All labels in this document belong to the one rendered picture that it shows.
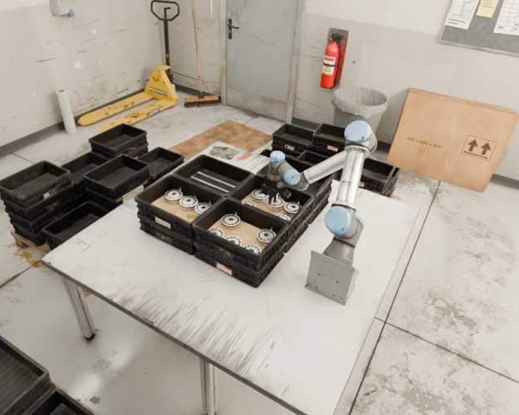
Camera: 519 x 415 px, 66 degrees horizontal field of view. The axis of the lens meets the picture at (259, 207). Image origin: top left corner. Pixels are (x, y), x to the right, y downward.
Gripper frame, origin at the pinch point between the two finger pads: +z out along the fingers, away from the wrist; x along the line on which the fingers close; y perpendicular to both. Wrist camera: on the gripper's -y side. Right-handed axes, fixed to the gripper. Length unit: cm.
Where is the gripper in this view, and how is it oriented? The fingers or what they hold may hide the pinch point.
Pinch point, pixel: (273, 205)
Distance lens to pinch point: 226.3
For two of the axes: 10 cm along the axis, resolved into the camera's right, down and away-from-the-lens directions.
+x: -5.2, 5.6, -6.5
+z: -1.0, 7.1, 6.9
